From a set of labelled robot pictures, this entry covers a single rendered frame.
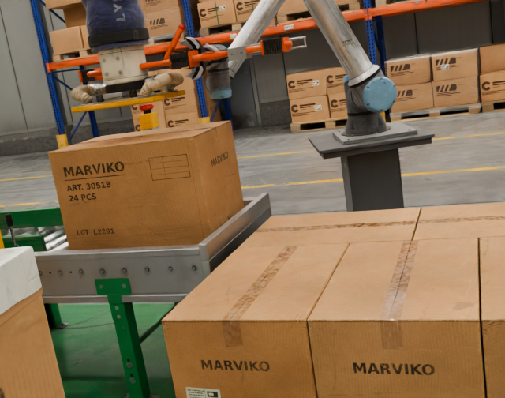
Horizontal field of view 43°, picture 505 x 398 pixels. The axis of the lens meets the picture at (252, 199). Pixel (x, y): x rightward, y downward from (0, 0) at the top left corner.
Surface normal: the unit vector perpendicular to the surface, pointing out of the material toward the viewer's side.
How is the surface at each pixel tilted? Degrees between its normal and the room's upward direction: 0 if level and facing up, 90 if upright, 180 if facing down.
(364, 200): 90
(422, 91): 90
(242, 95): 90
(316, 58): 90
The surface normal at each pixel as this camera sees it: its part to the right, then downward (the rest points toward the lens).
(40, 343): 0.97, -0.11
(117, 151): -0.28, 0.25
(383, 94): 0.21, 0.27
